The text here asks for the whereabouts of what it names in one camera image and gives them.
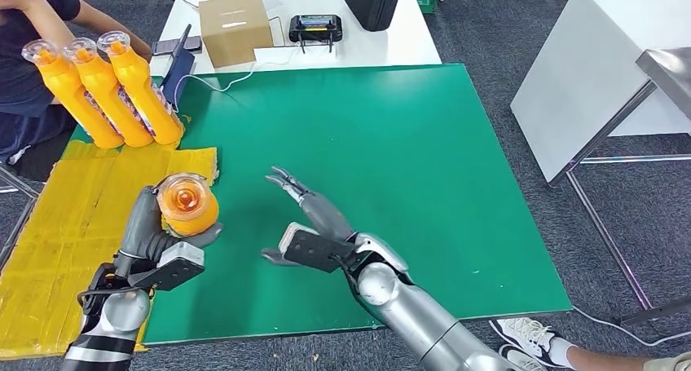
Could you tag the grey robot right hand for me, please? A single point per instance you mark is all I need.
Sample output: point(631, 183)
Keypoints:
point(324, 214)

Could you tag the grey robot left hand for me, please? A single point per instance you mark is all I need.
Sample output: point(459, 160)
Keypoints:
point(141, 231)

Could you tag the orange detergent bottle clear cap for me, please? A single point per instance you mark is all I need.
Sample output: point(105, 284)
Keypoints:
point(143, 93)
point(75, 104)
point(189, 209)
point(110, 98)

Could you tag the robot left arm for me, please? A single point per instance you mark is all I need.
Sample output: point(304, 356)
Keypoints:
point(108, 325)

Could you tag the yellow tape patch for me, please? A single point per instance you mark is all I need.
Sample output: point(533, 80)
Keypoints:
point(65, 223)

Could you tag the green work table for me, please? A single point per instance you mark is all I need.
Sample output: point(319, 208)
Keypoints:
point(351, 141)

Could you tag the black handheld controller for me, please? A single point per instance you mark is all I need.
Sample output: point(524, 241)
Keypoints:
point(315, 31)

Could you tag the dark smartphone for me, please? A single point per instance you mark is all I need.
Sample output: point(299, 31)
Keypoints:
point(164, 46)

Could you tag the brown cardboard box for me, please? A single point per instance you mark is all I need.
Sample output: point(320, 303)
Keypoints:
point(234, 36)

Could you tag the person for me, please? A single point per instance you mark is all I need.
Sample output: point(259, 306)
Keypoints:
point(21, 60)

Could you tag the black carry case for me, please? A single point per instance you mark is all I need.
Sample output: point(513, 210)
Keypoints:
point(372, 5)

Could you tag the white sneaker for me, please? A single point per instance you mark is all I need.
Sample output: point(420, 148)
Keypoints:
point(521, 359)
point(526, 335)

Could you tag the person's leg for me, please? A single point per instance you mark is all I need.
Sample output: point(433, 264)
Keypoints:
point(594, 362)

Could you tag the white table metal legs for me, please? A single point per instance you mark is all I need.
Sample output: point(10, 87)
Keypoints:
point(594, 60)

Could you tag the stainless steel table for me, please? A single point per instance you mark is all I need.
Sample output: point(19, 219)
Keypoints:
point(668, 72)

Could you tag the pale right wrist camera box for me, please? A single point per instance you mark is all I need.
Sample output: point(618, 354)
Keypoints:
point(316, 249)

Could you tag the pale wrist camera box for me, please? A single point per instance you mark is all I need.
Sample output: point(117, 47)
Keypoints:
point(316, 249)
point(172, 268)

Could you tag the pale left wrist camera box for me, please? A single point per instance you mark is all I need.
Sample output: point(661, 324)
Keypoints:
point(172, 268)

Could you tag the metal chair frame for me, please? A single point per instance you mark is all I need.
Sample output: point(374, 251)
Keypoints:
point(11, 187)

